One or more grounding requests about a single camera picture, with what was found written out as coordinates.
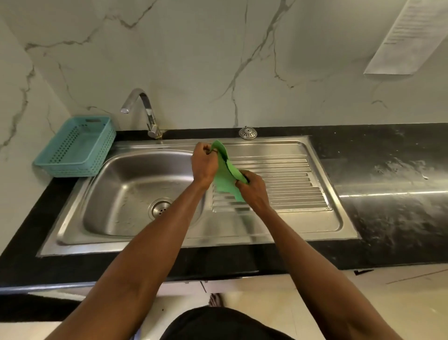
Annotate green cleaning cloth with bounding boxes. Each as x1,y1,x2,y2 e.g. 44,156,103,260
210,140,250,202

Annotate white paper sheet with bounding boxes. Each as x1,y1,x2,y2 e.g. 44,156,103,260
364,0,448,75

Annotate person's right forearm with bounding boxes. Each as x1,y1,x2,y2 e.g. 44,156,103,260
251,205,403,340

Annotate person's black shorts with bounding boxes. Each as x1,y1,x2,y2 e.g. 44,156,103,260
159,306,296,340

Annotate person's left hand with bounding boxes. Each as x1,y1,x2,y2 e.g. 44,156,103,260
190,142,219,186

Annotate person's left forearm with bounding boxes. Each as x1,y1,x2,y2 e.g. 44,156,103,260
45,179,211,340

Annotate stainless steel sink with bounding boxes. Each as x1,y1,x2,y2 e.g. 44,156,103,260
37,136,361,259

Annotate person's right hand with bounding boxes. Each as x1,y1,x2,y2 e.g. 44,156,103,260
235,170,270,214

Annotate chrome faucet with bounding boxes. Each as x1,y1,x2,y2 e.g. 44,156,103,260
121,88,162,140

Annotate teal plastic basket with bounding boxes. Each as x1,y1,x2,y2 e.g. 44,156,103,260
33,116,117,178

